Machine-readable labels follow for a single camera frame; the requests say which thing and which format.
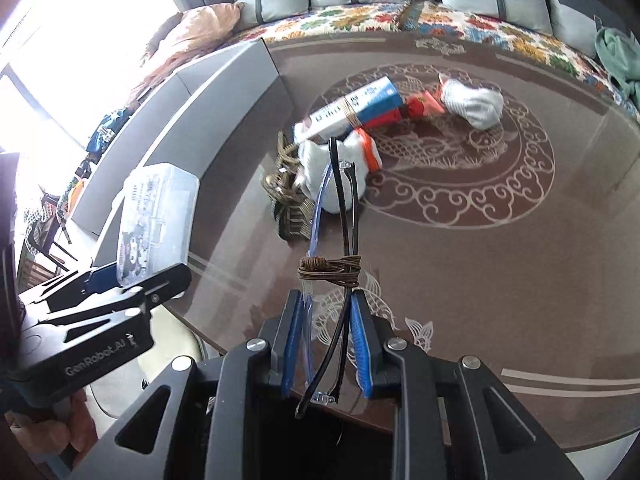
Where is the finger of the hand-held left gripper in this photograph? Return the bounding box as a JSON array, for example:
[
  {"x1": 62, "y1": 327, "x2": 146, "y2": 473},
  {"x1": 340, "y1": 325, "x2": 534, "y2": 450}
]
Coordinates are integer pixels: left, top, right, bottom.
[
  {"x1": 19, "y1": 262, "x2": 123, "y2": 311},
  {"x1": 37, "y1": 261, "x2": 193, "y2": 333}
]

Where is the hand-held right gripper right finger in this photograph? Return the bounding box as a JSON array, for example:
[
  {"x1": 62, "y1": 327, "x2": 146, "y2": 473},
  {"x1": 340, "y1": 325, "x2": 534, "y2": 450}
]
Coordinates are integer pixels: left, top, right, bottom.
[{"x1": 350, "y1": 290, "x2": 586, "y2": 480}]

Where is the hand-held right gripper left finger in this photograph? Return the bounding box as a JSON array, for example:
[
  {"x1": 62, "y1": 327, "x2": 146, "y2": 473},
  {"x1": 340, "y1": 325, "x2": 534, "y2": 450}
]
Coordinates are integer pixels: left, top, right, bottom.
[{"x1": 70, "y1": 290, "x2": 311, "y2": 480}]

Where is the clear plastic case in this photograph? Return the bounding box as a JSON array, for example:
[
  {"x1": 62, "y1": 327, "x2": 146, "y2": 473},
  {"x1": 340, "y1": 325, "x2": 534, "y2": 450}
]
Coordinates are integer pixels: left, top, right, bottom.
[{"x1": 116, "y1": 162, "x2": 201, "y2": 288}]

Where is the white cardboard box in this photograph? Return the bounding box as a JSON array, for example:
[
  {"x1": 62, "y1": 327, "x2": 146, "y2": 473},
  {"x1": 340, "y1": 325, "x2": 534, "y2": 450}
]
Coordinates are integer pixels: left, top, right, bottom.
[{"x1": 70, "y1": 39, "x2": 296, "y2": 268}]

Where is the white glove with orange cuff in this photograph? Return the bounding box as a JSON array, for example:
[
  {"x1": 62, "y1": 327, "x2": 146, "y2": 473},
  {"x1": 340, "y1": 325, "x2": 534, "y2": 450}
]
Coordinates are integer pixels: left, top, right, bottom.
[
  {"x1": 439, "y1": 74, "x2": 505, "y2": 131},
  {"x1": 298, "y1": 129, "x2": 383, "y2": 216}
]

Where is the toothpaste box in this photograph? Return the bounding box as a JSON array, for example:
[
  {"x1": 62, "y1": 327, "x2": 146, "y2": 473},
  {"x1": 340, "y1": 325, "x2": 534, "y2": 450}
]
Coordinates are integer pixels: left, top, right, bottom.
[{"x1": 292, "y1": 76, "x2": 401, "y2": 143}]

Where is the red bundle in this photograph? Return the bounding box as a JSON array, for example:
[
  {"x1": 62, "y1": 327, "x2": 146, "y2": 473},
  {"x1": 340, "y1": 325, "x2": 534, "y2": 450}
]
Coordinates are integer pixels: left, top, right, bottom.
[{"x1": 360, "y1": 89, "x2": 445, "y2": 130}]

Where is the person's left hand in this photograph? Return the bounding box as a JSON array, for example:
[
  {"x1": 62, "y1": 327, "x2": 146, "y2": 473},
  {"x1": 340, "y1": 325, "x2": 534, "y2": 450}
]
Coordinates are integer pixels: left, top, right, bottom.
[{"x1": 2, "y1": 387, "x2": 98, "y2": 461}]

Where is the orange item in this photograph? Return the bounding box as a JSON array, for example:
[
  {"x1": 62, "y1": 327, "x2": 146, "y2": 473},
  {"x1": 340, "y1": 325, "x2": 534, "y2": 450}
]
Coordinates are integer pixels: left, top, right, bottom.
[{"x1": 67, "y1": 180, "x2": 88, "y2": 211}]

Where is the blue bag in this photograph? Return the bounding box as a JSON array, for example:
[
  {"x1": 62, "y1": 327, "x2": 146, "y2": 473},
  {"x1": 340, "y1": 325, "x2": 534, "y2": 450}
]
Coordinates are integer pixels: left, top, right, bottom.
[{"x1": 85, "y1": 110, "x2": 131, "y2": 156}]

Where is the window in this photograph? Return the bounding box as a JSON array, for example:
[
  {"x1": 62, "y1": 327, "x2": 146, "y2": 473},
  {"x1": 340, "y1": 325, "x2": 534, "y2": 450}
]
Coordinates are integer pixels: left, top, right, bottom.
[{"x1": 0, "y1": 0, "x2": 181, "y2": 161}]

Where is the orange pillow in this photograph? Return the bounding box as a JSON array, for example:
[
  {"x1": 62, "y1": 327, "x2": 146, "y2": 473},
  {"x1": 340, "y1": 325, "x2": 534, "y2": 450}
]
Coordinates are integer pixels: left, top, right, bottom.
[{"x1": 127, "y1": 2, "x2": 246, "y2": 106}]

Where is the floral seat cushion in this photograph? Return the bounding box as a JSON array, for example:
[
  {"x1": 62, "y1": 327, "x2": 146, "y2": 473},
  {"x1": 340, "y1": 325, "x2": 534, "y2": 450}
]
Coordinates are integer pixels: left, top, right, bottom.
[
  {"x1": 400, "y1": 0, "x2": 640, "y2": 121},
  {"x1": 235, "y1": 2, "x2": 413, "y2": 46}
]

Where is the green cloth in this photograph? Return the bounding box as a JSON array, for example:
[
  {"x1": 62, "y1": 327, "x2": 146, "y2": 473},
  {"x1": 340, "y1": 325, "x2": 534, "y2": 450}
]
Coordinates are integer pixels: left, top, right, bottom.
[{"x1": 595, "y1": 27, "x2": 640, "y2": 111}]

